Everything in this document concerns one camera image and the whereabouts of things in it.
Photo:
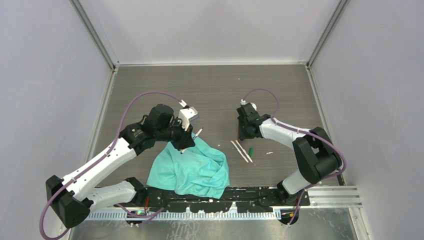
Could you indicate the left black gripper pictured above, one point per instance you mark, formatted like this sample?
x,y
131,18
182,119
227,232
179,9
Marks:
x,y
185,140

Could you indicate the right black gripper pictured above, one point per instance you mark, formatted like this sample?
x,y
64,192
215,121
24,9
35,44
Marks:
x,y
241,134

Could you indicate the black-tipped white pen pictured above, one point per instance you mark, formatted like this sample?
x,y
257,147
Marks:
x,y
195,136

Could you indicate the orange-tipped white pen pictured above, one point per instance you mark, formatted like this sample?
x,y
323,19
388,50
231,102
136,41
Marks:
x,y
239,151

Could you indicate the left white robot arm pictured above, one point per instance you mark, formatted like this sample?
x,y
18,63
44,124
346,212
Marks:
x,y
76,195

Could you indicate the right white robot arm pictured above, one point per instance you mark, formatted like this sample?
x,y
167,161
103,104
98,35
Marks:
x,y
314,153

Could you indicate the yellow-tipped white pen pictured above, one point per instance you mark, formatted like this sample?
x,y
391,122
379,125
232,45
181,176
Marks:
x,y
244,152

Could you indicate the teal cloth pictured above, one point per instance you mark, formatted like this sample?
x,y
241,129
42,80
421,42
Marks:
x,y
201,171

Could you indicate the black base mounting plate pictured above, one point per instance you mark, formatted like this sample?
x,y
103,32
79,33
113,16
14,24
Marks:
x,y
247,199

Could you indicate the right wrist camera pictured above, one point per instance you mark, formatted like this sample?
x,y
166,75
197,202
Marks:
x,y
248,105

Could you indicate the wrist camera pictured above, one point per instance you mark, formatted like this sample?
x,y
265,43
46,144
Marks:
x,y
248,105
187,115

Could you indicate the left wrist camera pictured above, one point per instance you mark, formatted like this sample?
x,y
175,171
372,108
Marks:
x,y
187,115

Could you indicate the slotted aluminium rail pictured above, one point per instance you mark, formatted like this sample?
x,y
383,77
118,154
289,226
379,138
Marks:
x,y
121,215

